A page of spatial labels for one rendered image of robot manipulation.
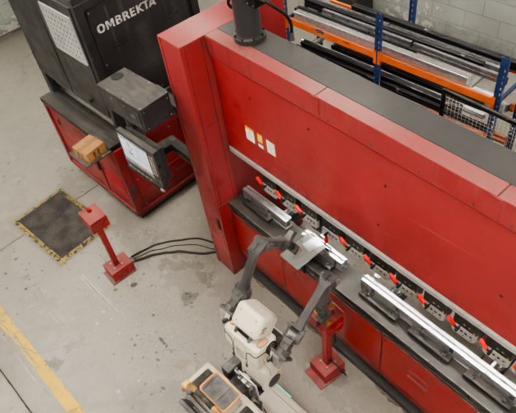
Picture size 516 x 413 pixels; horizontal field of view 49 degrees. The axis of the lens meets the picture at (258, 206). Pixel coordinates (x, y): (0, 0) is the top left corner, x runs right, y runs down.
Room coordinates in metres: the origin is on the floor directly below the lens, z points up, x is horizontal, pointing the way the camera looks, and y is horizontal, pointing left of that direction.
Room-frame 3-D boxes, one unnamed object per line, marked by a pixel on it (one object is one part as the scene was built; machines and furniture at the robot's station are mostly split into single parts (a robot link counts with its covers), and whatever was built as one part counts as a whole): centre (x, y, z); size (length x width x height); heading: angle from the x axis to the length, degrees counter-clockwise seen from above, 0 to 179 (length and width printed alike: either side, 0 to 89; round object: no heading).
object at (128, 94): (3.30, 0.71, 1.53); 0.51 x 0.25 x 0.85; 39
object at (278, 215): (2.97, -0.07, 0.92); 0.50 x 0.06 x 0.10; 34
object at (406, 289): (1.87, -0.80, 1.26); 0.15 x 0.09 x 0.17; 34
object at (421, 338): (1.65, -0.89, 0.89); 0.30 x 0.05 x 0.03; 34
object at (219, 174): (3.42, 0.03, 1.15); 0.85 x 0.25 x 2.30; 124
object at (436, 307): (1.70, -0.92, 1.26); 0.15 x 0.09 x 0.17; 34
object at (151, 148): (3.20, 0.74, 1.42); 0.45 x 0.12 x 0.36; 39
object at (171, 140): (3.44, 0.58, 1.17); 0.40 x 0.24 x 0.07; 34
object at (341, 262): (2.47, -0.40, 0.92); 0.39 x 0.06 x 0.10; 34
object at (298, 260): (2.43, -0.25, 1.00); 0.26 x 0.18 x 0.01; 124
